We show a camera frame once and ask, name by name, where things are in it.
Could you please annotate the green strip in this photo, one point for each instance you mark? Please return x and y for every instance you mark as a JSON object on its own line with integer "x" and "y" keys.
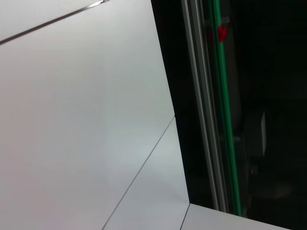
{"x": 225, "y": 95}

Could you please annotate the small red clip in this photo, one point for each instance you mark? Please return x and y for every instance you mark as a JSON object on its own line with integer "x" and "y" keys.
{"x": 221, "y": 33}

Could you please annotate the aluminium profile post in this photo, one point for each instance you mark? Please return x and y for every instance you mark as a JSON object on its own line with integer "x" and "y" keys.
{"x": 204, "y": 95}

